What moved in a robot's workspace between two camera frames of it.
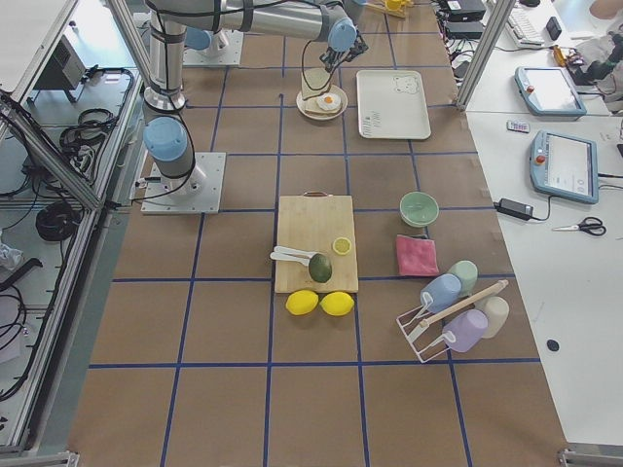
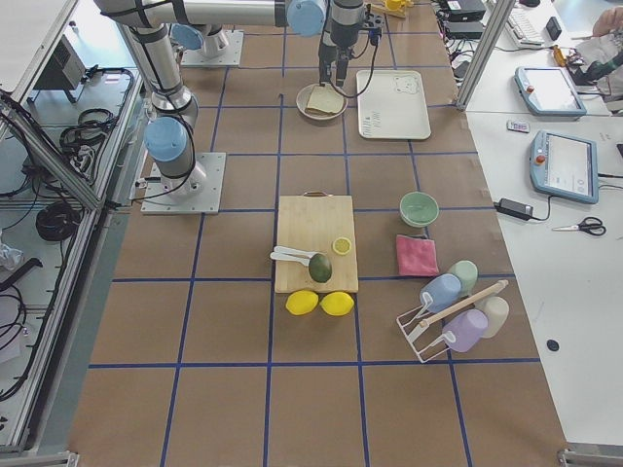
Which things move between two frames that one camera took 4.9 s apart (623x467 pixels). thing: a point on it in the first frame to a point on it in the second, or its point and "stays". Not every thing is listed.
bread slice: x=314 y=81 to x=325 y=97
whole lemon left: x=302 y=302 stays
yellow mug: x=395 y=5 stays
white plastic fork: x=293 y=251 stays
